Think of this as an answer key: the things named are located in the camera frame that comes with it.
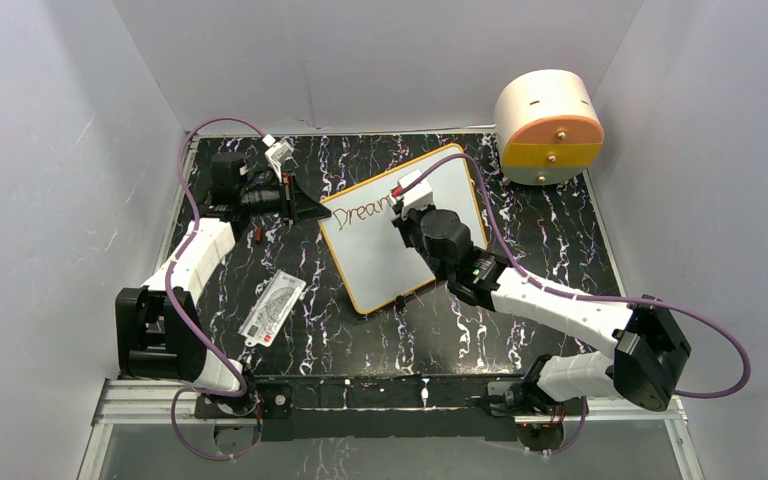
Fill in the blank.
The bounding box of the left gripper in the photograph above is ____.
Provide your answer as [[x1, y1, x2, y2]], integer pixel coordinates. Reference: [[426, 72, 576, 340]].
[[241, 172, 333, 228]]

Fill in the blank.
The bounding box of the yellow framed whiteboard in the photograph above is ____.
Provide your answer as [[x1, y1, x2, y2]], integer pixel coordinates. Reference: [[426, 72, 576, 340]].
[[319, 143, 488, 314]]

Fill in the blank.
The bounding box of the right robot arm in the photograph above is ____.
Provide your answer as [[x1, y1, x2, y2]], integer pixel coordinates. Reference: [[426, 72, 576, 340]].
[[392, 206, 691, 414]]

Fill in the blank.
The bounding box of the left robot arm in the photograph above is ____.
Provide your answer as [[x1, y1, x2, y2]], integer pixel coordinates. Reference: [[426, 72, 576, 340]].
[[115, 153, 331, 416]]

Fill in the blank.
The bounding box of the flat packaged ruler set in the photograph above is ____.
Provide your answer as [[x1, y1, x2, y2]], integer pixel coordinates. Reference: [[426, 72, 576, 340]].
[[238, 271, 307, 347]]

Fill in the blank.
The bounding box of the round three drawer cabinet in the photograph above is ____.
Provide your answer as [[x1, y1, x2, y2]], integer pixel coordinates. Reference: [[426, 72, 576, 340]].
[[493, 69, 605, 186]]

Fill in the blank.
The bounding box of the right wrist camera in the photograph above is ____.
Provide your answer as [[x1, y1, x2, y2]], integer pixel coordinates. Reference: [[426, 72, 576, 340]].
[[388, 170, 434, 220]]

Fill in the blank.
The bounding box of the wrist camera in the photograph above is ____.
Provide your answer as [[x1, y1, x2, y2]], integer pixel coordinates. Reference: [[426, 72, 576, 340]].
[[261, 134, 294, 177], [388, 170, 434, 220]]

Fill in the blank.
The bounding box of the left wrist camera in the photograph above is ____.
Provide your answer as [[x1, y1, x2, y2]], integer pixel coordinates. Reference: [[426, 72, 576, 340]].
[[261, 134, 294, 177]]

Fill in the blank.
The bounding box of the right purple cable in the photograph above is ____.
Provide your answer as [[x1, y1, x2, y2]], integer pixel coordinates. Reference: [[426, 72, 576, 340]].
[[390, 153, 752, 458]]

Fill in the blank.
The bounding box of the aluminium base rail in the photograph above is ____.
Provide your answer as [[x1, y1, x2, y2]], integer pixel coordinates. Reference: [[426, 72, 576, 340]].
[[92, 374, 689, 425]]

